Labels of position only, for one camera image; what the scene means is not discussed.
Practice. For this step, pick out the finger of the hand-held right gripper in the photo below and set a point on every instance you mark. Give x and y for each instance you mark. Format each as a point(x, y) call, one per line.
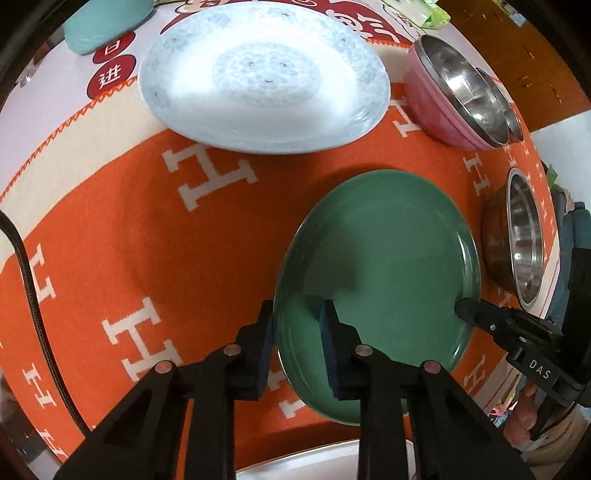
point(485, 316)

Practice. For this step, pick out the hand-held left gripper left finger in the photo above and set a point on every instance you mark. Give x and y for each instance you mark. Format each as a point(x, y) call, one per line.
point(265, 344)

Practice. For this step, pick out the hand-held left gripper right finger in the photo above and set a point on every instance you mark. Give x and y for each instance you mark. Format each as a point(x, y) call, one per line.
point(330, 353)

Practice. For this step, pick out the green plate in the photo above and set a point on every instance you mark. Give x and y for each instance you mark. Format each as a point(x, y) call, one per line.
point(383, 258)

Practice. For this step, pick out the person's right forearm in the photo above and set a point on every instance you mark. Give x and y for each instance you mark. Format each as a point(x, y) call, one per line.
point(568, 434)

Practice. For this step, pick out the person's right hand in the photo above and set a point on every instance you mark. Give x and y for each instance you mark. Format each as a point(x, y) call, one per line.
point(519, 417)

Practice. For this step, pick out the grey cloth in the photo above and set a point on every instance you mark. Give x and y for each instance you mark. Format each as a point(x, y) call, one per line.
point(565, 230)

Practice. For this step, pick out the orange printed blanket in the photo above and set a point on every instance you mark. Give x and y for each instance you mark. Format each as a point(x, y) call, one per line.
point(138, 207)

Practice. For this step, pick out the small steel bowl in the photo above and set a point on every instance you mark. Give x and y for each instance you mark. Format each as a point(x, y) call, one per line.
point(501, 115)

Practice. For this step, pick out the pink bowl steel lined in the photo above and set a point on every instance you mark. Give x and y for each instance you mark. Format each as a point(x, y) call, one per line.
point(429, 110)

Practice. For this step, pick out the white blue patterned plate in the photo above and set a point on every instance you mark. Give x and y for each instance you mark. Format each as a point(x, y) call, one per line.
point(258, 106)

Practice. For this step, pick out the wooden cabinet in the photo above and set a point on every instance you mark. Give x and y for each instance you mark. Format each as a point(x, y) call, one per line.
point(531, 69)

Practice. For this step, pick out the green tissue packet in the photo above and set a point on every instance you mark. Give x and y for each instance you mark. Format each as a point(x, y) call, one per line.
point(425, 11)

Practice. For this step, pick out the printed white table mat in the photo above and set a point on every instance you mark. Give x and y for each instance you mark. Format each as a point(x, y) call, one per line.
point(51, 87)

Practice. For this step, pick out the teal cup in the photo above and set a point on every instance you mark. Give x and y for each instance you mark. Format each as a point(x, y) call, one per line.
point(101, 27)

